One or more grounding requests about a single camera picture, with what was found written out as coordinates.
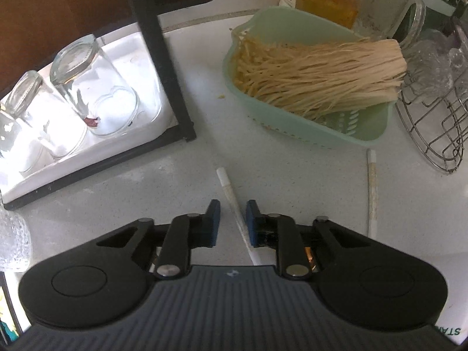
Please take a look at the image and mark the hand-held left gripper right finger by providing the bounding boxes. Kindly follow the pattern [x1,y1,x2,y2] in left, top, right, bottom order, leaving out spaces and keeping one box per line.
[246,200,374,281]

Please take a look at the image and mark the brown wooden cutting board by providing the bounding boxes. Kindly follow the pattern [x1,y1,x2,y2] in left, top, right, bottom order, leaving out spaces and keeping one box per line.
[0,0,226,94]

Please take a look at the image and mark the green plastic basket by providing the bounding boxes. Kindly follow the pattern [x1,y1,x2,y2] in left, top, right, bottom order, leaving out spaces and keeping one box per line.
[222,6,398,151]

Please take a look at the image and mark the black metal dish rack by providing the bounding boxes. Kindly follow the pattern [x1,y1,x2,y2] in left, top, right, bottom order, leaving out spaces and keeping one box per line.
[0,0,198,213]

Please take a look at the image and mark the dried noodle bundle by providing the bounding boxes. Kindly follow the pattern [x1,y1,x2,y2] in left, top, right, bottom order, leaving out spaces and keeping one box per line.
[233,37,408,118]

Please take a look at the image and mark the wire glass rack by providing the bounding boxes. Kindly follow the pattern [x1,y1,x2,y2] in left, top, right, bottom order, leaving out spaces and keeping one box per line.
[394,58,468,173]

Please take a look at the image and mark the white chopstick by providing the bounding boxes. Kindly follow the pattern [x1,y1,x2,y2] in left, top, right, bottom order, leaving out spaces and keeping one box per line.
[216,167,263,267]
[366,149,380,239]

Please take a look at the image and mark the small clear glass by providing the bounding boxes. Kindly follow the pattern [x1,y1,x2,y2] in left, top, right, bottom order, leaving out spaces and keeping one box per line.
[49,34,140,138]
[0,110,39,175]
[3,70,89,160]

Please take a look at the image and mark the tall textured glass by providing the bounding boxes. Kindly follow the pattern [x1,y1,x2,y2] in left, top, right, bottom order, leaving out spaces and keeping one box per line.
[0,195,33,273]

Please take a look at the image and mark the white drip tray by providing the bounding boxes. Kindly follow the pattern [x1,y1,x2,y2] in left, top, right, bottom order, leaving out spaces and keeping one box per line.
[0,31,178,203]

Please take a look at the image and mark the white ceramic mug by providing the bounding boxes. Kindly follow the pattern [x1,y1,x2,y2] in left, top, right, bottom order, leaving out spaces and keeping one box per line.
[433,259,468,342]

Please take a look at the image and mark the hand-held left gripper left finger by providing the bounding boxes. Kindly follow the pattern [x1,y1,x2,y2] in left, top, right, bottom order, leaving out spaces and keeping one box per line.
[93,199,222,281]

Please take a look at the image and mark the clear stemmed glass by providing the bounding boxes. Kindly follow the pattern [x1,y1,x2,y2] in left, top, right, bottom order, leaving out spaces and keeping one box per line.
[448,16,468,70]
[404,31,457,92]

